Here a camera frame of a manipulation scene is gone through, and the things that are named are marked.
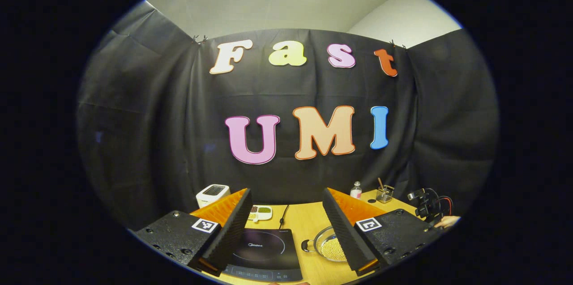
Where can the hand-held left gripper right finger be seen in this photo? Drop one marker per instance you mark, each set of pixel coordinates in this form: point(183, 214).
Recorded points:
point(344, 231)

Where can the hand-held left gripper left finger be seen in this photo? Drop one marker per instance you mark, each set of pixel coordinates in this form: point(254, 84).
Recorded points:
point(230, 227)

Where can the black induction cooktop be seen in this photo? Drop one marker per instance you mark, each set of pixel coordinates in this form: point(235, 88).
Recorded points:
point(264, 253)

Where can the pile of yellow beans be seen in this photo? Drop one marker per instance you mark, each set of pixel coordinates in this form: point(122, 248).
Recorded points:
point(333, 250)

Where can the white divided bean dish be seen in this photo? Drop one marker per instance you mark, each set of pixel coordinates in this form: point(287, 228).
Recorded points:
point(262, 212)

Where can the white box appliance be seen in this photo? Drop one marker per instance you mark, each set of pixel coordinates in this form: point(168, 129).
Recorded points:
point(211, 195)

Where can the clear bottle with pink label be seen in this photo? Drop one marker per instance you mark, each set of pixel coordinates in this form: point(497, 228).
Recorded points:
point(356, 192)

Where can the wooden stick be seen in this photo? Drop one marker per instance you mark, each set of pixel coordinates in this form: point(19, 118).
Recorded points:
point(381, 184)

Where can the black backdrop cloth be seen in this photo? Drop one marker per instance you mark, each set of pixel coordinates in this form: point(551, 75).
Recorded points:
point(179, 119)

